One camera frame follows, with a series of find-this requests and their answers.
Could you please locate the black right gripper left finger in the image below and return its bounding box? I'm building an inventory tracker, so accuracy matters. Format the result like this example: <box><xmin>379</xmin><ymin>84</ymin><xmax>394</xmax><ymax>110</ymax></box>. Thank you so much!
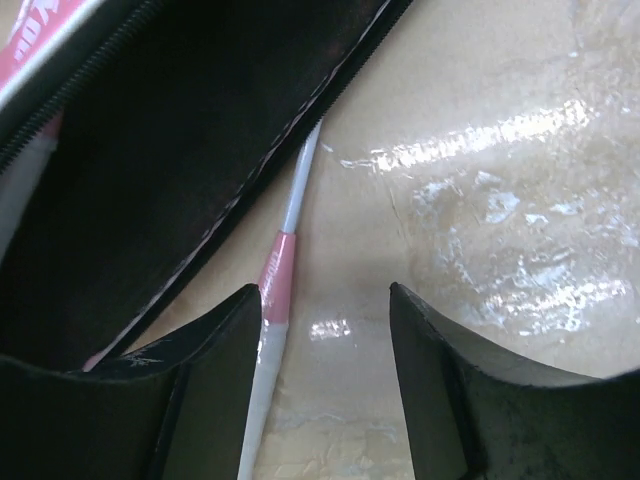
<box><xmin>1</xmin><ymin>284</ymin><xmax>261</xmax><ymax>479</ymax></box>

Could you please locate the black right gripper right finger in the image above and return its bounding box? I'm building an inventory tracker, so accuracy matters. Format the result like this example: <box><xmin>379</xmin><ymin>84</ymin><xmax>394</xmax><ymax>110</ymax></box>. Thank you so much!
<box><xmin>389</xmin><ymin>283</ymin><xmax>639</xmax><ymax>479</ymax></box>

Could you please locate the pink racket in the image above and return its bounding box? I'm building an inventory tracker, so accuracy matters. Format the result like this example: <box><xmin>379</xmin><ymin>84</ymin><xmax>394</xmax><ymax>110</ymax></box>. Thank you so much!
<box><xmin>237</xmin><ymin>125</ymin><xmax>321</xmax><ymax>480</ymax></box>
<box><xmin>1</xmin><ymin>114</ymin><xmax>62</xmax><ymax>257</ymax></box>

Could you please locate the pink racket cover bag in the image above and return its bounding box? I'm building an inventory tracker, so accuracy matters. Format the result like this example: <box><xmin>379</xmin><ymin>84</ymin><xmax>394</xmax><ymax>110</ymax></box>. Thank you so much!
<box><xmin>1</xmin><ymin>1</ymin><xmax>406</xmax><ymax>371</ymax></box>

